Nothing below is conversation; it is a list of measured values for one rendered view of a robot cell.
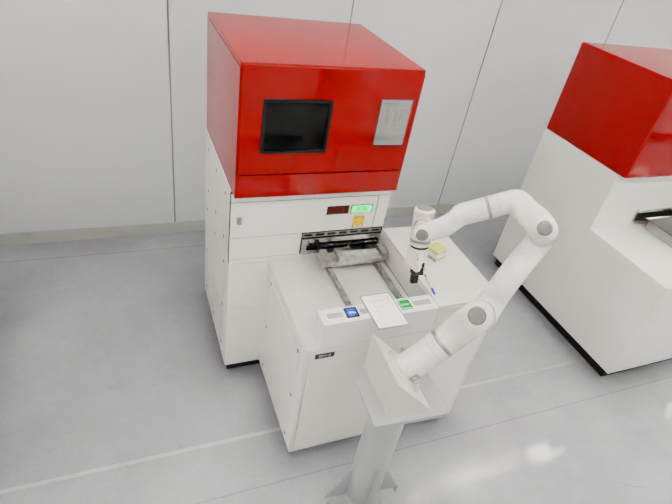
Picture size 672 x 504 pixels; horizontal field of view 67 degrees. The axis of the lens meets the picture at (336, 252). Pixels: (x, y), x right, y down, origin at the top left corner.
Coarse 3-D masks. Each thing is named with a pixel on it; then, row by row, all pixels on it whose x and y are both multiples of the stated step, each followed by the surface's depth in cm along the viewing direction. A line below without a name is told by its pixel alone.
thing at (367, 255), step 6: (348, 252) 265; (354, 252) 266; (360, 252) 266; (366, 252) 267; (372, 252) 268; (378, 252) 269; (318, 258) 258; (336, 258) 259; (348, 258) 260; (354, 258) 261; (360, 258) 262; (366, 258) 263; (372, 258) 264; (378, 258) 266; (384, 258) 267; (324, 264) 254; (330, 264) 256; (336, 264) 257; (342, 264) 259; (348, 264) 260
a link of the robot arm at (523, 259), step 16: (528, 240) 194; (512, 256) 190; (528, 256) 190; (496, 272) 193; (512, 272) 188; (528, 272) 188; (496, 288) 191; (512, 288) 189; (496, 304) 195; (496, 320) 197
